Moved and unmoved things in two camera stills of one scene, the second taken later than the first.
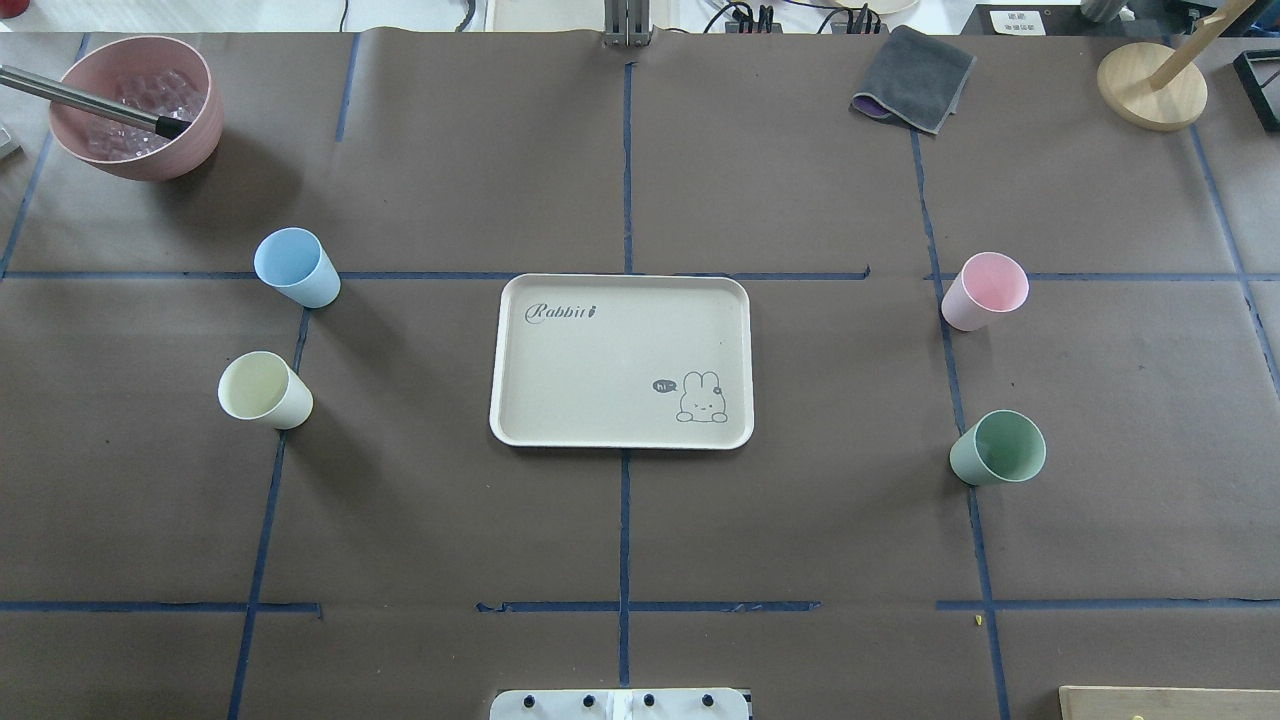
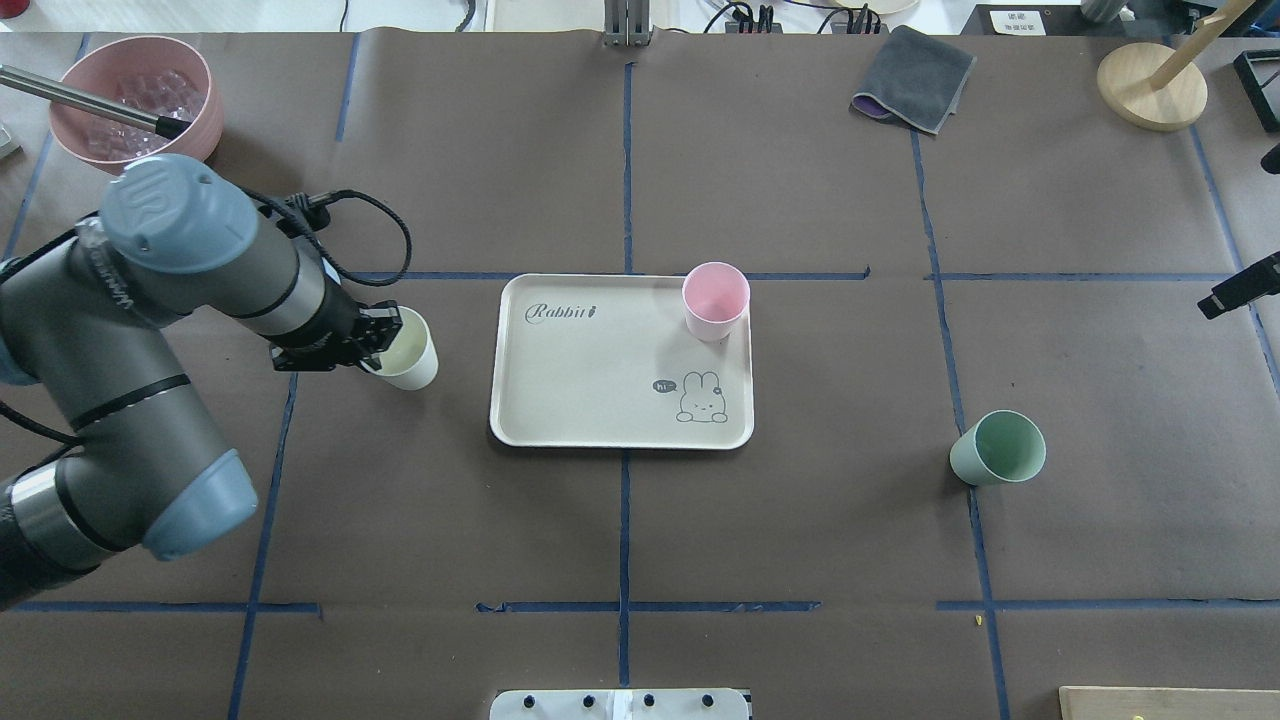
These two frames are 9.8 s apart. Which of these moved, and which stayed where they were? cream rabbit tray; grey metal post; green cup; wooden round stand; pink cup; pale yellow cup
Moved: pale yellow cup; pink cup
Stayed: cream rabbit tray; grey metal post; green cup; wooden round stand
